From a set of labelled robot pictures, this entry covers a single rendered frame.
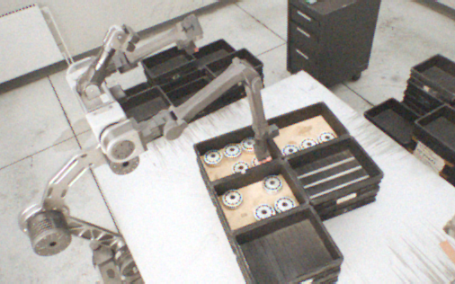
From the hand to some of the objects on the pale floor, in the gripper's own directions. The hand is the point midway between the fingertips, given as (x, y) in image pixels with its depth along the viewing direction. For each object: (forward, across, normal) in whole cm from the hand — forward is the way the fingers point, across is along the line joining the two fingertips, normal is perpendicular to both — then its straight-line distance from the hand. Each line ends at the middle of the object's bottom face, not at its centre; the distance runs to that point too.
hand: (261, 161), depth 211 cm
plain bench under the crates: (+87, +13, +4) cm, 88 cm away
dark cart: (+85, -146, +111) cm, 202 cm away
